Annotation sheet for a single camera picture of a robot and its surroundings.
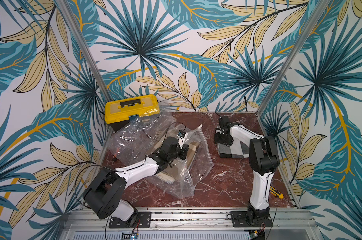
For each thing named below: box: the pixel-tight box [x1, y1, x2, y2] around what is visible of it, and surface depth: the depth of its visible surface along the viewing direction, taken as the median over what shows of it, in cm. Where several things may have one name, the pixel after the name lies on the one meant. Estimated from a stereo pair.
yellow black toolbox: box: [104, 94, 160, 133], surface depth 100 cm
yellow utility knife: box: [269, 186, 284, 199], surface depth 83 cm
